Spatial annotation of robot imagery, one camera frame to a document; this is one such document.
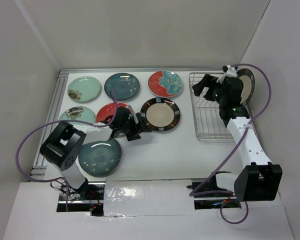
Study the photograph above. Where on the aluminium frame rail left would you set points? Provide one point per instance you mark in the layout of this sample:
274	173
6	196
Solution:
40	164

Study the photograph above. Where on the black rimmed beige plate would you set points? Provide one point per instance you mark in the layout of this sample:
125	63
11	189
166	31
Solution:
160	114
248	79

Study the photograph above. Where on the dark teal plate back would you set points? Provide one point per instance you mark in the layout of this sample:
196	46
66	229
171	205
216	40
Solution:
124	85

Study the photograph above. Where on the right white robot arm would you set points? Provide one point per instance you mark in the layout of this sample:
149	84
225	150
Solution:
259	179

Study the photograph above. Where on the mint green flower plate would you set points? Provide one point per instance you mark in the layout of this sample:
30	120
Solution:
79	113
84	89

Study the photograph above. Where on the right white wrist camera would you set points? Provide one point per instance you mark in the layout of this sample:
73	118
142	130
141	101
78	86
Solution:
228	71

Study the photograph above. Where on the white wire dish rack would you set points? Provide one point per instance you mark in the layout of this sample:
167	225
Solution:
207	121

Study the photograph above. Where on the dark teal plate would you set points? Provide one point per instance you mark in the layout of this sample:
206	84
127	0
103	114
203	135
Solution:
124	85
100	158

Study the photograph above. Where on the white foil cover sheet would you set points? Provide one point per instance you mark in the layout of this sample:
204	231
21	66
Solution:
147	198

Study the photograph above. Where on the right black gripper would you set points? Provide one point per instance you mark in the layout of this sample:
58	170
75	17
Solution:
209	88

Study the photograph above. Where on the dark teal plate front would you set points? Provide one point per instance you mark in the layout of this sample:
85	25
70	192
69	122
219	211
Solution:
100	158

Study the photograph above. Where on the mint green flower plate back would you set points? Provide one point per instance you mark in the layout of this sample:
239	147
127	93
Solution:
84	89

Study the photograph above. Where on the red teal floral plate back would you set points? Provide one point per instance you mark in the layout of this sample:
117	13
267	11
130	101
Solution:
165	84

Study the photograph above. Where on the mint green flower plate front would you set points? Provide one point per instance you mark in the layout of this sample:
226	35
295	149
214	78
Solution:
79	113

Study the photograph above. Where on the black rimmed beige plate front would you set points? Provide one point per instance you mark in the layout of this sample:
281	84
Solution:
248	79

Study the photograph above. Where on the black rimmed beige plate back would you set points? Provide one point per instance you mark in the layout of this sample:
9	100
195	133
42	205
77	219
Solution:
160	114

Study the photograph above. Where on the red teal floral plate middle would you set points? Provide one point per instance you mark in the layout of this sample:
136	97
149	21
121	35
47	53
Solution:
109	109

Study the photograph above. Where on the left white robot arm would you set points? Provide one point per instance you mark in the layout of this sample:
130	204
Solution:
64	144

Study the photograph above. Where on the aluminium frame rail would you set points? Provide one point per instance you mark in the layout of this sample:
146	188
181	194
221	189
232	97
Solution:
40	164
67	71

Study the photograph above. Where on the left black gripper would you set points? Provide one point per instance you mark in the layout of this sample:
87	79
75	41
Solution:
137	129

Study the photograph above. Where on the aluminium frame rail back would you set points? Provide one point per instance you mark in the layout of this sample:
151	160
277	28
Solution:
67	71

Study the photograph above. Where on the red teal floral plate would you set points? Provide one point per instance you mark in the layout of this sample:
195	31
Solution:
109	109
165	84

